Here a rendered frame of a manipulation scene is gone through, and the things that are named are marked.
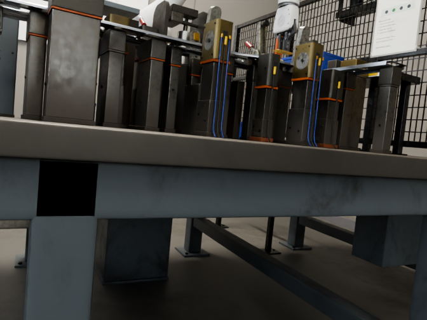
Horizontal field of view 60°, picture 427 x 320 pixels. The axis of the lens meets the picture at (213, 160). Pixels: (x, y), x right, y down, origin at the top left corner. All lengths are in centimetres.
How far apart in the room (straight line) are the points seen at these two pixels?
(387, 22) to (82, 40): 141
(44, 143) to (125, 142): 9
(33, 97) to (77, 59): 20
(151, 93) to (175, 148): 73
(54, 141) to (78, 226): 12
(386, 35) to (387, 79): 61
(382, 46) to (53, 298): 173
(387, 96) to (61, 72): 100
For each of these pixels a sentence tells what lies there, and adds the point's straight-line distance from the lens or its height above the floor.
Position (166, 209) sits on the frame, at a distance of 53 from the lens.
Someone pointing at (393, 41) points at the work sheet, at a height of 120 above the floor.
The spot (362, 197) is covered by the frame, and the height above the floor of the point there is 62.
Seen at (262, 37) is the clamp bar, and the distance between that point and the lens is 171.
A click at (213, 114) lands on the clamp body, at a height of 77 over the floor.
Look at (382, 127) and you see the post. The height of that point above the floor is 78.
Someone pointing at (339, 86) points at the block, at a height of 92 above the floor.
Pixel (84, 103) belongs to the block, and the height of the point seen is 75.
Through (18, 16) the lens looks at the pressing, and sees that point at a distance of 130.
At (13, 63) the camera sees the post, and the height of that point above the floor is 89.
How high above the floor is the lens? 70
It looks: 4 degrees down
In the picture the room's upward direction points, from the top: 6 degrees clockwise
